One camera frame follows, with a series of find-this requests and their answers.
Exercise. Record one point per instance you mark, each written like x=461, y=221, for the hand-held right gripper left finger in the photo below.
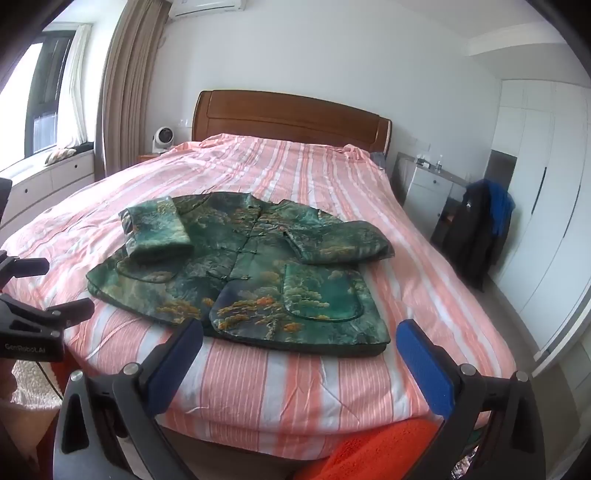
x=173, y=360

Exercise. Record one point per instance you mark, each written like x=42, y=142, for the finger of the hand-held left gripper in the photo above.
x=25, y=267
x=64, y=311

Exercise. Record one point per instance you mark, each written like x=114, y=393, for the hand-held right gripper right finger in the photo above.
x=425, y=369

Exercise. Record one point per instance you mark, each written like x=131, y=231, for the green patterned jacket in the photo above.
x=258, y=258

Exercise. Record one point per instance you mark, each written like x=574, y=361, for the white window seat cabinet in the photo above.
x=46, y=184

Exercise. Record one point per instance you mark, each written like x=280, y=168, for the orange knitted cloth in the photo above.
x=369, y=457

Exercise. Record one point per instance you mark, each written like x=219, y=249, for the patterned seat cushion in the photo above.
x=60, y=154

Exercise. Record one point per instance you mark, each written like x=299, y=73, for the dark hanging jacket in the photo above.
x=475, y=230

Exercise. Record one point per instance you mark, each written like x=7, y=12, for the wooden nightstand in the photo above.
x=147, y=157

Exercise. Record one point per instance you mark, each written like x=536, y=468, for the white bedside desk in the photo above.
x=427, y=194

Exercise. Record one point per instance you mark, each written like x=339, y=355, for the window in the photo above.
x=46, y=92

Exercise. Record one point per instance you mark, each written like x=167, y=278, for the blue garment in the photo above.
x=501, y=207

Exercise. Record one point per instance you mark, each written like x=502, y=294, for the white sheer curtain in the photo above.
x=74, y=92

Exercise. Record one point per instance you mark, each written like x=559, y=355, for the small white fan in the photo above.
x=163, y=137

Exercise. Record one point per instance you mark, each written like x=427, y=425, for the brown curtain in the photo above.
x=129, y=92

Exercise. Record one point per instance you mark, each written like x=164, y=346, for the white wardrobe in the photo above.
x=545, y=184

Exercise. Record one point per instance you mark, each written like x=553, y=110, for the bed with pink striped cover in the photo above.
x=300, y=175

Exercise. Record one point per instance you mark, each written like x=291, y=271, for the wooden headboard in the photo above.
x=277, y=115

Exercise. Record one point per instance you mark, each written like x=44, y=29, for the white air conditioner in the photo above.
x=207, y=7

